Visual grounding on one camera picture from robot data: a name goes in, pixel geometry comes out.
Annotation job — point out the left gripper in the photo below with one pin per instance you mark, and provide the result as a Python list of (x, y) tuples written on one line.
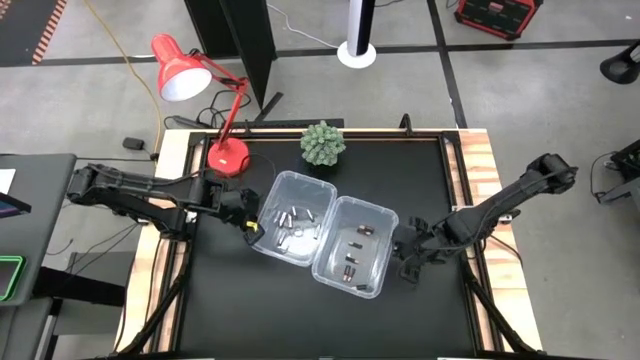
[(240, 206)]

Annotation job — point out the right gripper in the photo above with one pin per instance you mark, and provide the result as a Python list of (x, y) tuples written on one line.
[(430, 242)]

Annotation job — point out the clear plastic storage bin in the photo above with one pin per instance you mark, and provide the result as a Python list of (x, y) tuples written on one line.
[(300, 192), (372, 255)]

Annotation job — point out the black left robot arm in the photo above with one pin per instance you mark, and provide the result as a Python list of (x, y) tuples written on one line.
[(150, 192)]

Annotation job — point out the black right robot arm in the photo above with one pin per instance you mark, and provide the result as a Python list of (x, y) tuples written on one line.
[(500, 207)]

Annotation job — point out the green artificial potted plant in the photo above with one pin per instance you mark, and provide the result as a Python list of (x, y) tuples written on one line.
[(322, 142)]

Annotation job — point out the black power adapter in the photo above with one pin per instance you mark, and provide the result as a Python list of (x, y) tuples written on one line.
[(133, 144)]

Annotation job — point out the red desk lamp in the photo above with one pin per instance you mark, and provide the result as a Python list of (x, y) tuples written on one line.
[(177, 67)]

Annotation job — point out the white black pole stand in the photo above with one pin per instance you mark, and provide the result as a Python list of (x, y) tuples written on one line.
[(356, 55)]

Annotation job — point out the black partition panel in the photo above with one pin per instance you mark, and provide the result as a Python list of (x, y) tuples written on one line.
[(235, 25)]

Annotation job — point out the grey desk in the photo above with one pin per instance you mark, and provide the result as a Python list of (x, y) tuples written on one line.
[(40, 210)]

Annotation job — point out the dark tablet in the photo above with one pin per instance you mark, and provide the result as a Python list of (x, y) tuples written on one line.
[(12, 206)]

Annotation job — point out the red black equipment case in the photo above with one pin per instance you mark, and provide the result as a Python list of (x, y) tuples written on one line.
[(495, 20)]

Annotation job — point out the white paper sheet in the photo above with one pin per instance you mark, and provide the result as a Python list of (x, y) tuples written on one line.
[(6, 181)]

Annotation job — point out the black round stand base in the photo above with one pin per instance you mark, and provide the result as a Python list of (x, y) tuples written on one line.
[(620, 67)]

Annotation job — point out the black mat orange striped edge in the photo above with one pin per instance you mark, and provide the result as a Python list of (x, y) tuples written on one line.
[(25, 30)]

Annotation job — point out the black table frame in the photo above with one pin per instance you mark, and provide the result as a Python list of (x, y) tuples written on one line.
[(375, 134)]

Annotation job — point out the black equipment frame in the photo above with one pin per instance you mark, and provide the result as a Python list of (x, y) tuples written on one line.
[(627, 160)]

